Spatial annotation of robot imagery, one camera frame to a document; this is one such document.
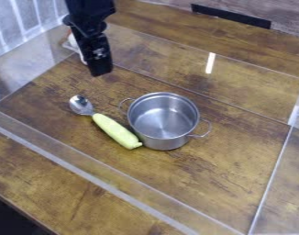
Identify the white red toy mushroom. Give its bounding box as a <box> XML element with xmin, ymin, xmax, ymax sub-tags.
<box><xmin>67</xmin><ymin>33</ymin><xmax>87</xmax><ymax>65</ymax></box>

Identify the small stainless steel pot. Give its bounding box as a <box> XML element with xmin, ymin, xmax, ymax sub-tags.
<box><xmin>118</xmin><ymin>92</ymin><xmax>212</xmax><ymax>151</ymax></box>

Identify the black bar on table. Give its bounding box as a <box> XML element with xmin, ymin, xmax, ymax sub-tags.
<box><xmin>190</xmin><ymin>4</ymin><xmax>273</xmax><ymax>29</ymax></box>

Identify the clear acrylic enclosure wall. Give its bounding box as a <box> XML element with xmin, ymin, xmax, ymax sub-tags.
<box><xmin>0</xmin><ymin>25</ymin><xmax>299</xmax><ymax>235</ymax></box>

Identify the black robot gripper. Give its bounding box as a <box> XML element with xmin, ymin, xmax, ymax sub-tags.
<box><xmin>63</xmin><ymin>0</ymin><xmax>115</xmax><ymax>76</ymax></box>

